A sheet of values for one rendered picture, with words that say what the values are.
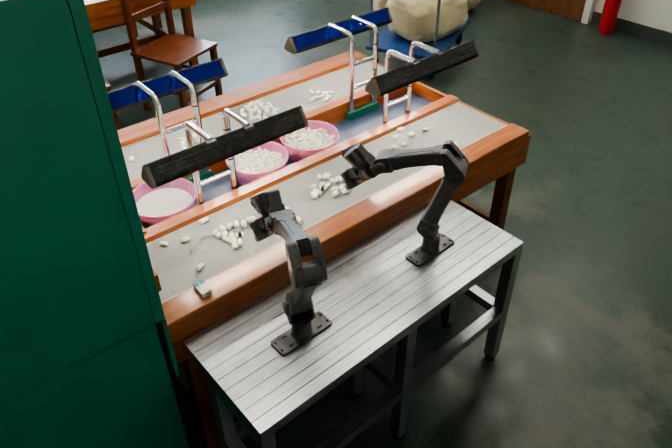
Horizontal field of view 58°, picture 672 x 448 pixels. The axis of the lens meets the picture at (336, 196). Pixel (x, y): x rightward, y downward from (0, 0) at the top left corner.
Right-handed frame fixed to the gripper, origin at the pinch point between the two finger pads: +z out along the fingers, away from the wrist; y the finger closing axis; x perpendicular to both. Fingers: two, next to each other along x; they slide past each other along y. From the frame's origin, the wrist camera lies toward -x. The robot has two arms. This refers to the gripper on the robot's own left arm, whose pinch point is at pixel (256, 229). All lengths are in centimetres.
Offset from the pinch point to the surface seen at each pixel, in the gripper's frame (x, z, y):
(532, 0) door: -81, 211, -474
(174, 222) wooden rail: -14.5, 30.6, 15.4
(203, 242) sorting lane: -3.5, 21.6, 11.6
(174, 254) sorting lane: -4.0, 22.3, 22.6
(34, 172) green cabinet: -34, -49, 61
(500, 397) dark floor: 107, 7, -69
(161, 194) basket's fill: -27, 50, 10
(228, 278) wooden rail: 10.3, 1.8, 15.5
